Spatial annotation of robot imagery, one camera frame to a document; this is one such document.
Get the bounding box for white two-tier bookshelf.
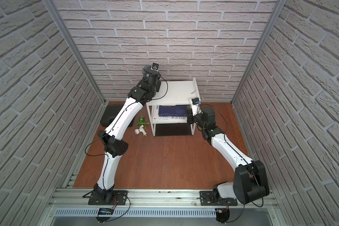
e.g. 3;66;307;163
146;78;200;136

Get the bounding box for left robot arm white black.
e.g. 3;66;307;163
94;63;161;203

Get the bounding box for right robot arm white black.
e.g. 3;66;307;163
186;104;270;205

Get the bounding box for green pipe fitting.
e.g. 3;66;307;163
136;116;150;127

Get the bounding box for white pipe fitting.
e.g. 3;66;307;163
134;125;148;137

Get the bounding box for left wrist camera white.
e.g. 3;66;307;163
151;63;159;71

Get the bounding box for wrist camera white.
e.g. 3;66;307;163
151;63;159;71
191;98;201;116

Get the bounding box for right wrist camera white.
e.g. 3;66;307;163
191;98;201;116

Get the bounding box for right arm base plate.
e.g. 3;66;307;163
199;191;238;206

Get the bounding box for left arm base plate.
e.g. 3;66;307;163
88;190;128;206

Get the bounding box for aluminium front rail frame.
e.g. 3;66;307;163
39;188;286;226

